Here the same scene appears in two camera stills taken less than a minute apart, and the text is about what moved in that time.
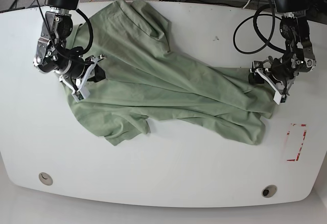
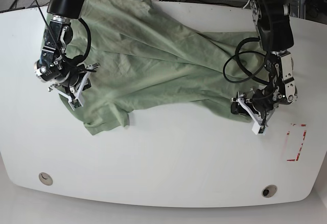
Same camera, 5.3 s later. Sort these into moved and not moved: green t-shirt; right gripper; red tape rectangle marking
Moved: green t-shirt; right gripper
Not moved: red tape rectangle marking
